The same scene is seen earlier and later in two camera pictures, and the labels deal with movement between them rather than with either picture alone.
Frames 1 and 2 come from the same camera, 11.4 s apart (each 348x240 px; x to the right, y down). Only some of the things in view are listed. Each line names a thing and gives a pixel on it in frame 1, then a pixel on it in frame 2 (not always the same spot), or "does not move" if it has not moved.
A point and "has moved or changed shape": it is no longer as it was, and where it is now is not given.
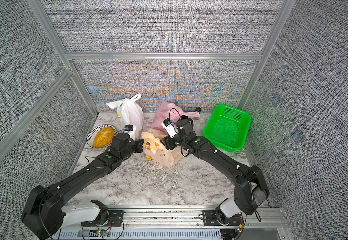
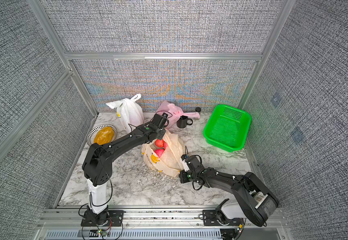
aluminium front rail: x=193 y=218 does not move
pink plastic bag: x=167 y=109 does not move
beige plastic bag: x=156 y=152 has moved or changed shape
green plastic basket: x=227 y=128 does not move
